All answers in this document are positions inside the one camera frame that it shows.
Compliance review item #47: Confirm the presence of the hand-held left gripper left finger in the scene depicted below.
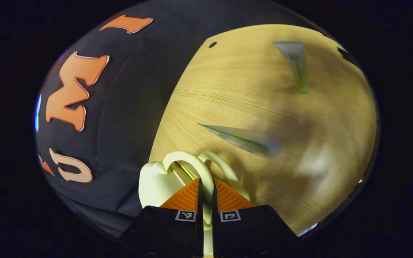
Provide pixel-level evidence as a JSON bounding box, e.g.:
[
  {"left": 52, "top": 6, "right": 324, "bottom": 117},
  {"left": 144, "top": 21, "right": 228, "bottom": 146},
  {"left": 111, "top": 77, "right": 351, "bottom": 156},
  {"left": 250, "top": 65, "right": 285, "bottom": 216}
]
[{"left": 119, "top": 178, "right": 204, "bottom": 258}]

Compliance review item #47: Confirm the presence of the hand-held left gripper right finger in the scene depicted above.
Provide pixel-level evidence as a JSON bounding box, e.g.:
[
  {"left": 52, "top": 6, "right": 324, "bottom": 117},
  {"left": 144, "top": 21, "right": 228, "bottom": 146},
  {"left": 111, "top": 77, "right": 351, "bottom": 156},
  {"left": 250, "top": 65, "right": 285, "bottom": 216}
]
[{"left": 212, "top": 178, "right": 299, "bottom": 258}]

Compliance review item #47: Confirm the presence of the cream yellow small suitcase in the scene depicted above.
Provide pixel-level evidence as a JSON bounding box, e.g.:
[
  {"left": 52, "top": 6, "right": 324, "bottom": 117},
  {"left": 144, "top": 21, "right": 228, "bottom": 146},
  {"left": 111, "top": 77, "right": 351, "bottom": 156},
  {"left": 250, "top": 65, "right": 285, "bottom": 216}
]
[{"left": 138, "top": 150, "right": 251, "bottom": 257}]

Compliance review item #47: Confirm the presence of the white green cream tube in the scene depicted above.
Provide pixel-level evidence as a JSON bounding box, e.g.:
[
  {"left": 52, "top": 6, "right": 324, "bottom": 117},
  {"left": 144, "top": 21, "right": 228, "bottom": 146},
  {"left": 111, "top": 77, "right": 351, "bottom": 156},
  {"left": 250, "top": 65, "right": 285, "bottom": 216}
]
[
  {"left": 197, "top": 123, "right": 284, "bottom": 157},
  {"left": 272, "top": 40, "right": 310, "bottom": 95}
]

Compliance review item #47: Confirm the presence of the black backdrop cloth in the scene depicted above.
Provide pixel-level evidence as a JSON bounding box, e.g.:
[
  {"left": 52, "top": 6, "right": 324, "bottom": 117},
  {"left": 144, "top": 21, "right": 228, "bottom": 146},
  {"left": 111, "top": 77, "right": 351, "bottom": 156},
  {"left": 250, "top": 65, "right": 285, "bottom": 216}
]
[{"left": 34, "top": 0, "right": 325, "bottom": 239}]

